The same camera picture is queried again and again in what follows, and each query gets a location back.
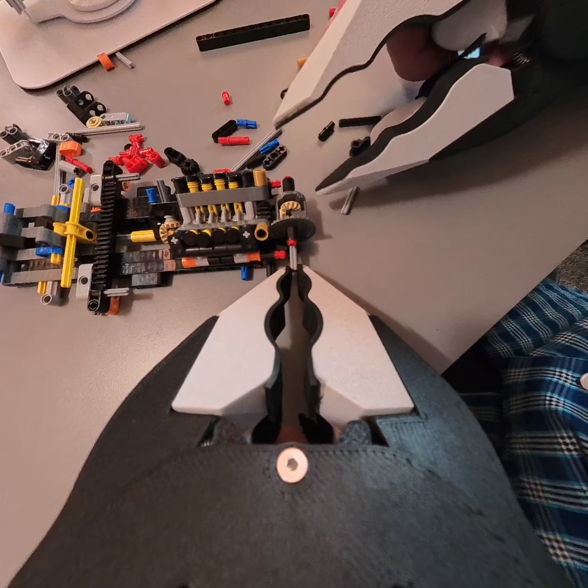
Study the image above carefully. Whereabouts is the pile of mixed lego pieces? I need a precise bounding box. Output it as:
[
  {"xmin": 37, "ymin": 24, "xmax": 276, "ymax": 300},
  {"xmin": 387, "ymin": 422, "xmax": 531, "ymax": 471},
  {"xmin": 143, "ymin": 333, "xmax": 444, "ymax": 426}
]
[{"xmin": 0, "ymin": 84, "xmax": 145, "ymax": 184}]

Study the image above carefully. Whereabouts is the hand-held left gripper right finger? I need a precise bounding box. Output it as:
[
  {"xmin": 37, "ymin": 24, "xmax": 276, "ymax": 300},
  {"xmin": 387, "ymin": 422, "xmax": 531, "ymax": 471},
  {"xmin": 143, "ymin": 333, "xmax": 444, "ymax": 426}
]
[{"xmin": 301, "ymin": 266, "xmax": 416, "ymax": 421}]

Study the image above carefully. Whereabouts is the blue plaid shirt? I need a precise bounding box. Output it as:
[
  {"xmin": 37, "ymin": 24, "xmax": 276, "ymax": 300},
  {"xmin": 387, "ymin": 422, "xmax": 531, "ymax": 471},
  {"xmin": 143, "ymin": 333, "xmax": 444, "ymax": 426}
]
[{"xmin": 459, "ymin": 280, "xmax": 588, "ymax": 588}]

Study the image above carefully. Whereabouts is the person's right hand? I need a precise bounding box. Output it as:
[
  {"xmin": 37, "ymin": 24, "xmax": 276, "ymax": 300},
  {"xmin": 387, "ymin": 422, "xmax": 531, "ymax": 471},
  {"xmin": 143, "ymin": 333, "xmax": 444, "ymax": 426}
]
[{"xmin": 390, "ymin": 20, "xmax": 466, "ymax": 82}]

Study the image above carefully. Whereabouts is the long black lego beam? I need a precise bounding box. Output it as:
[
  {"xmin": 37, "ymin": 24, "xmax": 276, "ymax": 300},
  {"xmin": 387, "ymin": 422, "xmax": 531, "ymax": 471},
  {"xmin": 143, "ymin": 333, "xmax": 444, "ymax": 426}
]
[{"xmin": 196, "ymin": 15, "xmax": 311, "ymax": 52}]

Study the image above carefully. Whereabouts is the white book stand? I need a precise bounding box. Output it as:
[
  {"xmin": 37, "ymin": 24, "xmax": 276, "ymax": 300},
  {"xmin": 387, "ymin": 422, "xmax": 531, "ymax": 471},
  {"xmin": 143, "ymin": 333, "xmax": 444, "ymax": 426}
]
[{"xmin": 0, "ymin": 0, "xmax": 217, "ymax": 89}]

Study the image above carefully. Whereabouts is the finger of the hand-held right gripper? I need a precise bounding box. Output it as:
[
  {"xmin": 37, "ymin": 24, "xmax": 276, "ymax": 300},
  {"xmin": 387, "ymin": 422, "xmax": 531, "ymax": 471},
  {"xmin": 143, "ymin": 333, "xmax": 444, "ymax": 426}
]
[
  {"xmin": 315, "ymin": 63, "xmax": 515, "ymax": 195},
  {"xmin": 272, "ymin": 0, "xmax": 511, "ymax": 129}
]

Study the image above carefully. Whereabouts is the pile of red lego connectors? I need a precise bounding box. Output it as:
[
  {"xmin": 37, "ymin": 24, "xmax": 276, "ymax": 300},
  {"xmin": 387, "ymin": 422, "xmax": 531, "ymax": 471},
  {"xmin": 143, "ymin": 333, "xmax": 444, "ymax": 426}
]
[{"xmin": 108, "ymin": 134, "xmax": 166, "ymax": 174}]

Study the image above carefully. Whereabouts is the lego car chassis assembly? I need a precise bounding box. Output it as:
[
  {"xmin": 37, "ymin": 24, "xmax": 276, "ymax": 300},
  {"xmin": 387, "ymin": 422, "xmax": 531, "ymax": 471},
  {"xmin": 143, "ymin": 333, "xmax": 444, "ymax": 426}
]
[{"xmin": 0, "ymin": 161, "xmax": 282, "ymax": 317}]

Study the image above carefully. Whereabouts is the lego gear axle subassembly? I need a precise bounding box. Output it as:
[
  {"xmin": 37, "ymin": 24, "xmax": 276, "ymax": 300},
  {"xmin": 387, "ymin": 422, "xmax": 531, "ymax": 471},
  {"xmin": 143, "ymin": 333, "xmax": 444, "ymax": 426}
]
[{"xmin": 271, "ymin": 190, "xmax": 319, "ymax": 281}]

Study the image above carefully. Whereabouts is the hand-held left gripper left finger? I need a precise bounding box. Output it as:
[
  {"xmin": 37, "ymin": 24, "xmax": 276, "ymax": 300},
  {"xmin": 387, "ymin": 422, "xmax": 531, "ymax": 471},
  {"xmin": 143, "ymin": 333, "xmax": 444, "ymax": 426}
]
[{"xmin": 171, "ymin": 268, "xmax": 288, "ymax": 420}]

